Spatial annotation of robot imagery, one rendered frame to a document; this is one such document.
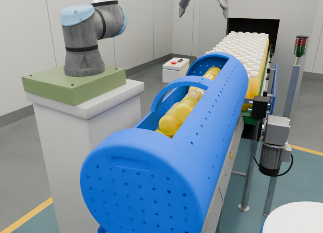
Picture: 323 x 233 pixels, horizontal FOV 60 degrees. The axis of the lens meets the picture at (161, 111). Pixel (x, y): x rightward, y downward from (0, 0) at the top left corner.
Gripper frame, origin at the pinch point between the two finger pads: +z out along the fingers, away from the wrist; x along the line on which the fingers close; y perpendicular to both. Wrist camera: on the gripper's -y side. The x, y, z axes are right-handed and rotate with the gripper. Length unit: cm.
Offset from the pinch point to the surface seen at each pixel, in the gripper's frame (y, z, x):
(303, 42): -78, 18, 35
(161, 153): 49, 19, 7
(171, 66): -52, 31, -30
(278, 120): -56, 55, 29
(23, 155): -71, 141, -190
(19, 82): -136, 94, -253
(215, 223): 26, 56, 14
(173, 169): 50, 21, 9
